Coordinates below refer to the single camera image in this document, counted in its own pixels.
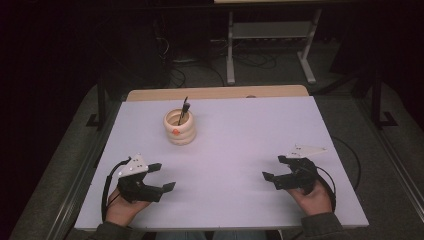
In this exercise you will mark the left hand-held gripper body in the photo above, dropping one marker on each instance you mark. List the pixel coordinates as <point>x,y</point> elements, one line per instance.
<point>133,190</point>

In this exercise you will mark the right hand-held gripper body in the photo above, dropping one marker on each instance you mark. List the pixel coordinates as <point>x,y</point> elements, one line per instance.
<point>303,176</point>

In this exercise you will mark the cream ribbed holder cup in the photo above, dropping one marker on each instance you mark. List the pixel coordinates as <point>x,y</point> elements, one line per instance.
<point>181,135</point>

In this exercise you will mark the thin black pencil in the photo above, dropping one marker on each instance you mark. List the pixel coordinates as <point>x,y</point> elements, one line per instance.
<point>186,100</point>

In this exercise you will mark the person's left hand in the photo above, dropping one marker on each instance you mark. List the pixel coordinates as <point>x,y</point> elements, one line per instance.
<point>121,211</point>

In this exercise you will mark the person's right hand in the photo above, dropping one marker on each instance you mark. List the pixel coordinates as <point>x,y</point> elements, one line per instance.
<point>315,203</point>

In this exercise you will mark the white board sheet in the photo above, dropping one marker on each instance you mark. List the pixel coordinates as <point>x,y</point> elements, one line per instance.
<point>233,146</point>

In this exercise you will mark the black metal stand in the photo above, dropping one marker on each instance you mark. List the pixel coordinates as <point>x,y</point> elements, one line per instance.
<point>101,100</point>
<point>376,100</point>

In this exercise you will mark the wooden table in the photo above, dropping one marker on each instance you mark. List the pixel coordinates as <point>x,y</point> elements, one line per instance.
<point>216,92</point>

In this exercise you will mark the aluminium frame rail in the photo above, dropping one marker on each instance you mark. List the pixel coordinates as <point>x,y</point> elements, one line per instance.
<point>396,166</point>
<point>80,186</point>

